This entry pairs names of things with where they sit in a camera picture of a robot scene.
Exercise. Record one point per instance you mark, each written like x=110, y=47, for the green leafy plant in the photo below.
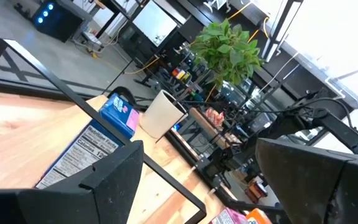
x=228, y=53

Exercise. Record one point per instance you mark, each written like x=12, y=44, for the blue Frosted Flakes cereal box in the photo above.
x=117, y=112

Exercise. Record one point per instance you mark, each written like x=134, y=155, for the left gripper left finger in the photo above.
x=73, y=202

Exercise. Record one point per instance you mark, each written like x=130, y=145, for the white plant pot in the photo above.
x=160, y=118

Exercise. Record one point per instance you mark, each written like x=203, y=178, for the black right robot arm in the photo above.
x=337, y=132

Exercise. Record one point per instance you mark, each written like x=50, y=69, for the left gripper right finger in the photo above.
x=322, y=186

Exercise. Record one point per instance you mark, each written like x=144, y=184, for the red Froot Loops cereal box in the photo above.
x=228, y=217

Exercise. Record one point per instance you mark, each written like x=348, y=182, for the orange cereal box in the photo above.
x=258, y=217

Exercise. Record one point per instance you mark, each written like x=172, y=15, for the wooden shelf black frame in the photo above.
x=26, y=155

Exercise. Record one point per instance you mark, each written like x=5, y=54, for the computer tower blue lights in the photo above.
x=57, y=25

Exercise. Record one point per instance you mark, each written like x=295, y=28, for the computer monitor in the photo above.
x=154, y=21

